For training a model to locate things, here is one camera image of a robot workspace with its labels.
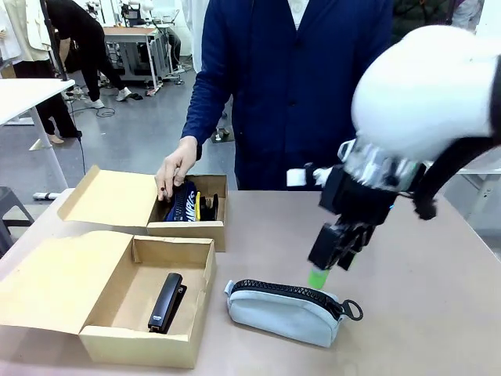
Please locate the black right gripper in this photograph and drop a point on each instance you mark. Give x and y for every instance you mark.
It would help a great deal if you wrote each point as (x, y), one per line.
(356, 196)

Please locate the yellow utility knife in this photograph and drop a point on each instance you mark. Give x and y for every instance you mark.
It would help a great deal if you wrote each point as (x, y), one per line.
(198, 207)

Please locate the navy campus pencil case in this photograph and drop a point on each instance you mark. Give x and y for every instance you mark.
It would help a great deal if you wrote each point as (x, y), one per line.
(184, 205)

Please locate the black stapler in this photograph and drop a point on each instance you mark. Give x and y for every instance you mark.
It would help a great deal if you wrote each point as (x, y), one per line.
(166, 303)

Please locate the person right forearm blue sleeve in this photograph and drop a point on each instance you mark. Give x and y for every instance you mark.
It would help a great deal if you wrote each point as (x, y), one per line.
(205, 109)

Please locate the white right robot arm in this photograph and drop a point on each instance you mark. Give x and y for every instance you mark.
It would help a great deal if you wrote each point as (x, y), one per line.
(422, 90)

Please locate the large open cardboard box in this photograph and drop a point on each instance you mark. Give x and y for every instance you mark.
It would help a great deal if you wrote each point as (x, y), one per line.
(117, 282)

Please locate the small open cardboard box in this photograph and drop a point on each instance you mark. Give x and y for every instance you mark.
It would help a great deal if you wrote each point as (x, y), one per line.
(117, 199)

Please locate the person right hand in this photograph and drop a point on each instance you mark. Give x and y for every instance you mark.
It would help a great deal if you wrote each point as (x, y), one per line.
(176, 164)

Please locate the grey zipper pencil case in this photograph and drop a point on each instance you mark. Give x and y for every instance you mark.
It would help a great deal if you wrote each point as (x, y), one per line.
(282, 313)

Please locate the person in blue coat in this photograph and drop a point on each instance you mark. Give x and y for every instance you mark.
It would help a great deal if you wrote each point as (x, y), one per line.
(297, 86)

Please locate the background workbench wooden top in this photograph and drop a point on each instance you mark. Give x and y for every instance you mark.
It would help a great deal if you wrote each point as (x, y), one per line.
(135, 47)

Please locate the grey stool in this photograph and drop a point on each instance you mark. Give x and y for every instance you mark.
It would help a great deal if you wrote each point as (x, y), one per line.
(11, 215)

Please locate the background person in black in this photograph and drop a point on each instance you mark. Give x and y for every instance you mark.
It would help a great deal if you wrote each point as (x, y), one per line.
(84, 39)

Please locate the white side table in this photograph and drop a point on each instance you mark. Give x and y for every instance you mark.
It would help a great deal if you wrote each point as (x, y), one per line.
(27, 98)

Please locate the black stand pole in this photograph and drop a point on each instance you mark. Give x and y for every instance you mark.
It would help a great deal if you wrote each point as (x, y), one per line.
(52, 39)

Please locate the background person in cream coat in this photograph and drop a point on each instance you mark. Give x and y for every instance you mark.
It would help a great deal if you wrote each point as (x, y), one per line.
(35, 58)

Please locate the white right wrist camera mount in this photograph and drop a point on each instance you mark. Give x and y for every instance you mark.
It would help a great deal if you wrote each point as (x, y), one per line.
(299, 177)

